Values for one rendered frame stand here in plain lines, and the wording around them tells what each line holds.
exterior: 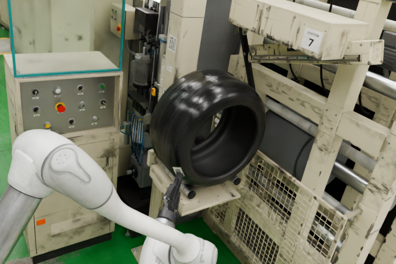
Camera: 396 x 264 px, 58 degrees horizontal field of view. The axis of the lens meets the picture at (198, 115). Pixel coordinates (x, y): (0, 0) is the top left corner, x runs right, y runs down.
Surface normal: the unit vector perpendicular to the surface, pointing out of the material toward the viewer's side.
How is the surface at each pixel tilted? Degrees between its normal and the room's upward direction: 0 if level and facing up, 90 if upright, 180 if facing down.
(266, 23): 90
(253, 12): 90
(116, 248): 0
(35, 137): 19
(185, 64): 90
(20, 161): 56
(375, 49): 72
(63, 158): 34
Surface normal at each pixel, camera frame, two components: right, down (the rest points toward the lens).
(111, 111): 0.54, 0.43
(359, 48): -0.83, 0.13
